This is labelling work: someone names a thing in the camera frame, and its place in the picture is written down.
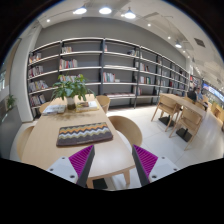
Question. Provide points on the seated person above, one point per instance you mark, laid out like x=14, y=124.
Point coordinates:
x=192, y=94

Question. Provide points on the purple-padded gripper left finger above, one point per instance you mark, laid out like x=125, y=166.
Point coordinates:
x=75, y=168

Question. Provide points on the wooden chair back aisle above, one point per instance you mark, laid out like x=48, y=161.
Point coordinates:
x=169, y=109

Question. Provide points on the long wooden table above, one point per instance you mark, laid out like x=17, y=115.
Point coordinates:
x=111, y=158

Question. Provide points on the large grey bookshelf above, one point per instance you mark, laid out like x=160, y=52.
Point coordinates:
x=129, y=74

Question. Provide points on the white open book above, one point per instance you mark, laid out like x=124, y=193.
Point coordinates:
x=54, y=109

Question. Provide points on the wooden chair front aisle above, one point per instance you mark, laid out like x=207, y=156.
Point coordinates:
x=187, y=125

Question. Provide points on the small plant by window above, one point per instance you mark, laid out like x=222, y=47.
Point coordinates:
x=11, y=100

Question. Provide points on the wooden chair far right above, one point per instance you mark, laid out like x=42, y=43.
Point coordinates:
x=104, y=102

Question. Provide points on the wooden chair near right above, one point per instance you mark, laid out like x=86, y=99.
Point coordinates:
x=128, y=128

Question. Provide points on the wooden chair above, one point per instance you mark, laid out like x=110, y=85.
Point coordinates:
x=128, y=128
x=43, y=107
x=104, y=102

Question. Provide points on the stacked books on table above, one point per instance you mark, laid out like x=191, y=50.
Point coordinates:
x=86, y=106

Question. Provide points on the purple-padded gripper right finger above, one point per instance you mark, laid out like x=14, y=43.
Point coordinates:
x=150, y=167

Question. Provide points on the wooden chair far left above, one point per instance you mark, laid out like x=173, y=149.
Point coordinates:
x=43, y=107

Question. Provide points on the wooden chair aisle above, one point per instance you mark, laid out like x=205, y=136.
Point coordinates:
x=169, y=109
x=187, y=125

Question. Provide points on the zigzag patterned folded towel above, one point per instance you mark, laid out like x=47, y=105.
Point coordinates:
x=83, y=134

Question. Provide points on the green potted plant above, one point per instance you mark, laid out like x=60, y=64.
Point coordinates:
x=66, y=89

